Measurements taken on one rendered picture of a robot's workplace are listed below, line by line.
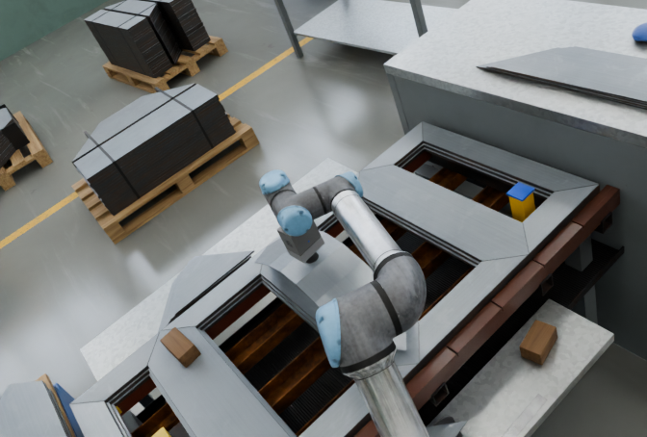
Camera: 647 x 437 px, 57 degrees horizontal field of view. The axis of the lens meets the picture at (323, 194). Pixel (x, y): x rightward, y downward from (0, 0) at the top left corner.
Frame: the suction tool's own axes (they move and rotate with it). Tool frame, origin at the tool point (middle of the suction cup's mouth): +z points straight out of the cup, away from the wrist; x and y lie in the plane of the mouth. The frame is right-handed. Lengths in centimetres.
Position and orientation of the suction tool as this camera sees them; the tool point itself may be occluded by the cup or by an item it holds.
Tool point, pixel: (313, 260)
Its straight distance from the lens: 171.3
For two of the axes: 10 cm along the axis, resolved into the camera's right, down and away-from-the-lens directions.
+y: -6.7, 6.2, -4.0
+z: 3.2, 7.3, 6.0
